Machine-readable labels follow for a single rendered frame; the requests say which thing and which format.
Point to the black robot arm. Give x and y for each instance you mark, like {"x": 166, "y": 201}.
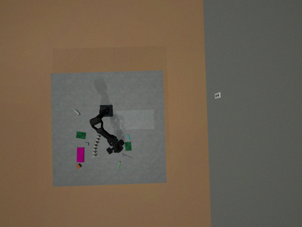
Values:
{"x": 110, "y": 138}

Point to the magenta flat panel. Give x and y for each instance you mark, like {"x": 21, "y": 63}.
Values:
{"x": 80, "y": 155}

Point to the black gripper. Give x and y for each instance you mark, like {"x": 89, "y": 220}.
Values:
{"x": 110, "y": 150}

